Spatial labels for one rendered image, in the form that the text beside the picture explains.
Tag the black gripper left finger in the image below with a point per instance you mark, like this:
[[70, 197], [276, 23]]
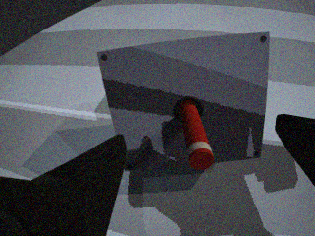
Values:
[[75, 199]]

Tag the grey sloped panel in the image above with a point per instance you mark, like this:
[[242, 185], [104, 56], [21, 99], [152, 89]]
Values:
[[227, 76]]

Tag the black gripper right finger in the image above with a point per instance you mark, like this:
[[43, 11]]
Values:
[[298, 136]]

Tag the dark red peg with grey band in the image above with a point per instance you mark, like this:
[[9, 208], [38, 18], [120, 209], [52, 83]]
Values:
[[199, 152]]

